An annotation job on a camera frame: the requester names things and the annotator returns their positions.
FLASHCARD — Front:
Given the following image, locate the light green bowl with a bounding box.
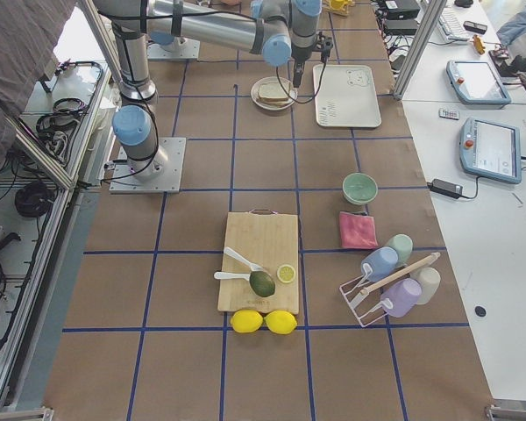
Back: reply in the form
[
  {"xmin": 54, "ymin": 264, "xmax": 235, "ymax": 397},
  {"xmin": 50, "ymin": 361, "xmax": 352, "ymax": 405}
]
[{"xmin": 342, "ymin": 172, "xmax": 378, "ymax": 205}]

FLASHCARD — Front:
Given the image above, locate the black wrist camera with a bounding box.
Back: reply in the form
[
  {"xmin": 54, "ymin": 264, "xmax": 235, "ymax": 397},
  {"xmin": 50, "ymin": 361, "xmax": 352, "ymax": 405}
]
[{"xmin": 316, "ymin": 36, "xmax": 334, "ymax": 64}]

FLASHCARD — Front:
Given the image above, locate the white wire cup rack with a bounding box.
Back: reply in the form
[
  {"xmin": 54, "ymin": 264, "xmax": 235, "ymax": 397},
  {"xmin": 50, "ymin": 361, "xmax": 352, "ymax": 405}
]
[{"xmin": 339, "ymin": 276, "xmax": 387, "ymax": 327}]

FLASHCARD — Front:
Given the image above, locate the green cup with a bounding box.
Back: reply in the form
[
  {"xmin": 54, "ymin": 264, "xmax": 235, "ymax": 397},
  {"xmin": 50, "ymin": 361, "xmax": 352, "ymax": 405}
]
[{"xmin": 385, "ymin": 233, "xmax": 413, "ymax": 268}]

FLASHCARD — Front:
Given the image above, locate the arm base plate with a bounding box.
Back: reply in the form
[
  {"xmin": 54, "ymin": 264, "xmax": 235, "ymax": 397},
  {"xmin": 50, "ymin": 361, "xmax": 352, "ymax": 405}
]
[
  {"xmin": 109, "ymin": 137, "xmax": 186, "ymax": 194},
  {"xmin": 147, "ymin": 38, "xmax": 200, "ymax": 61}
]

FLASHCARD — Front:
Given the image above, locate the cream bear serving tray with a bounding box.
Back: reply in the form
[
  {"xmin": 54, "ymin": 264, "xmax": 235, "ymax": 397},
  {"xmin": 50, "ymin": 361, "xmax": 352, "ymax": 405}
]
[{"xmin": 313, "ymin": 64, "xmax": 381, "ymax": 128}]

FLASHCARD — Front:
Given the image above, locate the small black adapter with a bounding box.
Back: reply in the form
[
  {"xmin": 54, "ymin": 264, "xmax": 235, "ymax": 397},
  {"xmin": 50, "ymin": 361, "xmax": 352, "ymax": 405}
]
[{"xmin": 427, "ymin": 178, "xmax": 463, "ymax": 199}]

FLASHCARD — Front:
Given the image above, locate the blue cup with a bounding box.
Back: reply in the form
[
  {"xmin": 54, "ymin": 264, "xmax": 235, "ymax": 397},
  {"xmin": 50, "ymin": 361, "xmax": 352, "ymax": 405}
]
[{"xmin": 360, "ymin": 246, "xmax": 398, "ymax": 282}]

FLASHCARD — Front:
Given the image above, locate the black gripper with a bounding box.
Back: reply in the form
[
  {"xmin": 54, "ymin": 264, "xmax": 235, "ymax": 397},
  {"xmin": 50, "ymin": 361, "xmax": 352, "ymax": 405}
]
[{"xmin": 291, "ymin": 32, "xmax": 312, "ymax": 87}]

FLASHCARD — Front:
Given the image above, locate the white cup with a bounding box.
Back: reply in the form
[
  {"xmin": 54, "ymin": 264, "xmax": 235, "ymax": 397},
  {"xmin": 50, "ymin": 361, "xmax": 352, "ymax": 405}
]
[{"xmin": 410, "ymin": 267, "xmax": 441, "ymax": 305}]

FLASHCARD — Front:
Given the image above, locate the far teach pendant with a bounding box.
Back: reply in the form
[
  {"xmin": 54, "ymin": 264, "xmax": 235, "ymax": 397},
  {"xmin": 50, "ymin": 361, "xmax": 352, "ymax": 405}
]
[{"xmin": 446, "ymin": 61, "xmax": 511, "ymax": 107}]

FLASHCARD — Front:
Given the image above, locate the bread slice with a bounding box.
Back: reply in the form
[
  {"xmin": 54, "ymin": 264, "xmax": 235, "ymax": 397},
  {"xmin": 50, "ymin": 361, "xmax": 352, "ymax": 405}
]
[
  {"xmin": 257, "ymin": 81, "xmax": 295, "ymax": 103},
  {"xmin": 258, "ymin": 97, "xmax": 294, "ymax": 109}
]

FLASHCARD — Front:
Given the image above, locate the lemon half slice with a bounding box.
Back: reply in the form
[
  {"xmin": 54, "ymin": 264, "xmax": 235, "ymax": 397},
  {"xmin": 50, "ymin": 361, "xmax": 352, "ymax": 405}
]
[{"xmin": 276, "ymin": 264, "xmax": 296, "ymax": 284}]

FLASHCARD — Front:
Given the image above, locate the aluminium frame post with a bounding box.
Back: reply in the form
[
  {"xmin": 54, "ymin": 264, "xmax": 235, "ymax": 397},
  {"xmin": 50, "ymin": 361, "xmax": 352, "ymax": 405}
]
[{"xmin": 393, "ymin": 0, "xmax": 446, "ymax": 100}]

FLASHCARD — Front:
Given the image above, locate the bread slice on plate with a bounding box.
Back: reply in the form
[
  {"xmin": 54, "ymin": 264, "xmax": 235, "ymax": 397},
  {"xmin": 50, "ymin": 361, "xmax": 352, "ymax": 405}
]
[{"xmin": 258, "ymin": 97, "xmax": 294, "ymax": 109}]

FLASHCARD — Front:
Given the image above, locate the right yellow lemon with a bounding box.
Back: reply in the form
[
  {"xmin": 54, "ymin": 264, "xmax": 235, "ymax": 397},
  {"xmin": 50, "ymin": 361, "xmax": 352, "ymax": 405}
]
[{"xmin": 264, "ymin": 310, "xmax": 297, "ymax": 335}]

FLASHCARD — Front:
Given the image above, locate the pink cloth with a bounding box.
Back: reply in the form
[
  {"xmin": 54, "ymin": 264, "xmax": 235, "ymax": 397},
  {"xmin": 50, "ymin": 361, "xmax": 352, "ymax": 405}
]
[{"xmin": 339, "ymin": 211, "xmax": 378, "ymax": 250}]

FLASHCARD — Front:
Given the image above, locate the teach pendant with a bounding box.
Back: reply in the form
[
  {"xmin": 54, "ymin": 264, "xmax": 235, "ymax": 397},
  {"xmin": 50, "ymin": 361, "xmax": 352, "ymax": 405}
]
[
  {"xmin": 446, "ymin": 61, "xmax": 511, "ymax": 107},
  {"xmin": 458, "ymin": 118, "xmax": 522, "ymax": 184}
]

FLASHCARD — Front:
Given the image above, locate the white plastic spoon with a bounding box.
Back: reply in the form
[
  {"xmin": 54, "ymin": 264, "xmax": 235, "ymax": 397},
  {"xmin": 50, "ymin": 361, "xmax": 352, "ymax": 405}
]
[{"xmin": 214, "ymin": 271, "xmax": 251, "ymax": 281}]

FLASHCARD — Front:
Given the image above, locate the wooden cutting board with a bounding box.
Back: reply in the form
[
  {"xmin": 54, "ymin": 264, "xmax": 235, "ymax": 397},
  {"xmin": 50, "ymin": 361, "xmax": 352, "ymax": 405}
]
[{"xmin": 217, "ymin": 211, "xmax": 300, "ymax": 315}]

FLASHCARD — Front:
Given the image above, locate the green avocado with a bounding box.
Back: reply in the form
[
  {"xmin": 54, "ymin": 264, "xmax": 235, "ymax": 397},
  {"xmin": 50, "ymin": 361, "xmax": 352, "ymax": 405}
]
[{"xmin": 249, "ymin": 270, "xmax": 275, "ymax": 297}]

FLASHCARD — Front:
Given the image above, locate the left yellow lemon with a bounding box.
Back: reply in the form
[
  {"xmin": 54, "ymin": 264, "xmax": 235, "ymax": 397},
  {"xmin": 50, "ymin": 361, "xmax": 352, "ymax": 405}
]
[{"xmin": 230, "ymin": 309, "xmax": 263, "ymax": 333}]

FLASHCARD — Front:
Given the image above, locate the yellow lemon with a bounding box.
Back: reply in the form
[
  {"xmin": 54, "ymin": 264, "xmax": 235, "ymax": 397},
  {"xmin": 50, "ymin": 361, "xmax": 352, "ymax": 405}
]
[
  {"xmin": 230, "ymin": 309, "xmax": 263, "ymax": 333},
  {"xmin": 264, "ymin": 310, "xmax": 297, "ymax": 335}
]

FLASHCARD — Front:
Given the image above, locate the purple cup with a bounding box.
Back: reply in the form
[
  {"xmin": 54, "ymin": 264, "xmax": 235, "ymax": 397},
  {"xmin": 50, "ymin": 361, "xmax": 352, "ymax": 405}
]
[{"xmin": 380, "ymin": 278, "xmax": 423, "ymax": 318}]

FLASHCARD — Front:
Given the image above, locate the white round plate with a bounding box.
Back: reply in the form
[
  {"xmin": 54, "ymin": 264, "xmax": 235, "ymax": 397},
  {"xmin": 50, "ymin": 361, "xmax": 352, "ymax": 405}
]
[{"xmin": 251, "ymin": 76, "xmax": 297, "ymax": 111}]

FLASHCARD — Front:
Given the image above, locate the near teach pendant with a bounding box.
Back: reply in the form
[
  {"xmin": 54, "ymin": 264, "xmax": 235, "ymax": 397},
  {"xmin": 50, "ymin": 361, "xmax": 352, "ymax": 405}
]
[{"xmin": 458, "ymin": 118, "xmax": 522, "ymax": 184}]

